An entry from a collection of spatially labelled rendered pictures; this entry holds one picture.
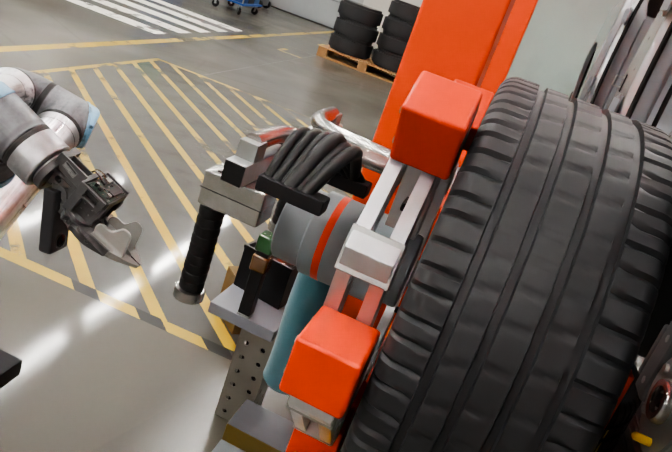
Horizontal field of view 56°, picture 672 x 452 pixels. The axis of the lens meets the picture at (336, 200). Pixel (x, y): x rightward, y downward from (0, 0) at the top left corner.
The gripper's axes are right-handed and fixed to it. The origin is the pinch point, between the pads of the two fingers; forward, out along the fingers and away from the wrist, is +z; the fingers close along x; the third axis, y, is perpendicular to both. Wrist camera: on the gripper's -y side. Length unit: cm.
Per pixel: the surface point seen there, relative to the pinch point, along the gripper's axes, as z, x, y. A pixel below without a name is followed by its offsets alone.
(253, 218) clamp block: 9.6, -13.6, 29.3
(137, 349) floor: 10, 67, -73
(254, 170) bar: 5.3, -11.8, 33.3
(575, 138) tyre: 29, -10, 64
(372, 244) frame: 21, -21, 42
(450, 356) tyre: 34, -28, 42
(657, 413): 65, -7, 48
